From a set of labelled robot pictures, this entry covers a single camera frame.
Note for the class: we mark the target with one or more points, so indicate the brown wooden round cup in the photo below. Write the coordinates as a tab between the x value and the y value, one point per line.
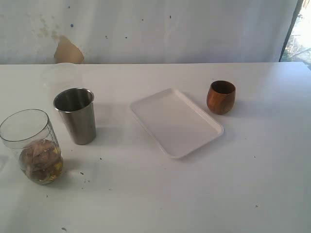
221	97

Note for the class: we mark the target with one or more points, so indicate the stainless steel tumbler cup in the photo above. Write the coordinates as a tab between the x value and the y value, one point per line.
75	107

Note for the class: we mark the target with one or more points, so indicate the wooden clothespins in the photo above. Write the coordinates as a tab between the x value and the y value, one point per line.
41	161

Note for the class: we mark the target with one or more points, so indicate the clear plastic measuring cup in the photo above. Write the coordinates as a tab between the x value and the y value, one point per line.
29	135

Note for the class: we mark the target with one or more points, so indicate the white rectangular plastic tray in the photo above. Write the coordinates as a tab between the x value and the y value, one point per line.
175	122

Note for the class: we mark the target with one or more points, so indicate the translucent plastic container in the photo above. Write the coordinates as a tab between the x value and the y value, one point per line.
61	76

